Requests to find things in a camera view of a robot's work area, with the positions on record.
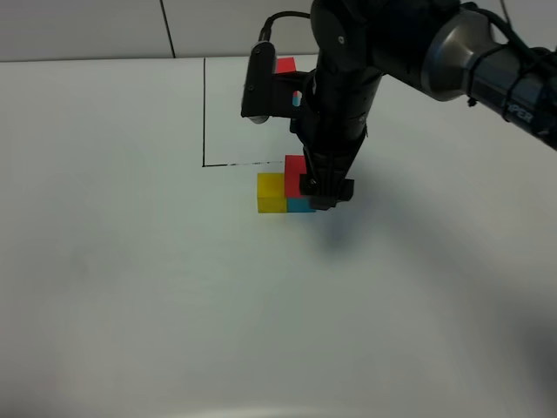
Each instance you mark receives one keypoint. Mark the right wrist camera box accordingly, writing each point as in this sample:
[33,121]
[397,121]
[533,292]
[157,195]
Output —
[268,94]

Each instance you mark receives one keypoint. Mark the yellow block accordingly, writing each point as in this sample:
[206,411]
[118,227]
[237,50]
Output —
[271,193]

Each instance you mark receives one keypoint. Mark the red template block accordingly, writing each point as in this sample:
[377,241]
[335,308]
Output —
[285,65]

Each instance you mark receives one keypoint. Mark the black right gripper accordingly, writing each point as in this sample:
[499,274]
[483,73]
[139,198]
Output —
[332,131]

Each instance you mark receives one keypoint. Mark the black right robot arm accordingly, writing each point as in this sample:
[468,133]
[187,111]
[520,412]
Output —
[443,49]

